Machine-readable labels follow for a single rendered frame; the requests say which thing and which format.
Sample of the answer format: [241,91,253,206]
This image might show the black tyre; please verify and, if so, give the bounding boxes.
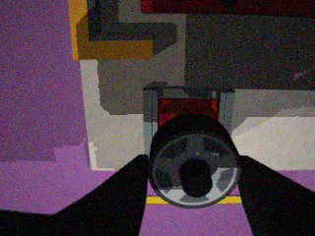
[148,113,242,208]

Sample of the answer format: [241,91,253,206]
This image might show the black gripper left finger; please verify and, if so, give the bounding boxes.
[0,154,149,236]

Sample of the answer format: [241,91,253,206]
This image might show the yellow rectangular outline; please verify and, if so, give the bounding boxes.
[146,196,241,204]

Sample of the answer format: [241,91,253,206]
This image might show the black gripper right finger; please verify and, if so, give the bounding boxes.
[237,155,315,236]

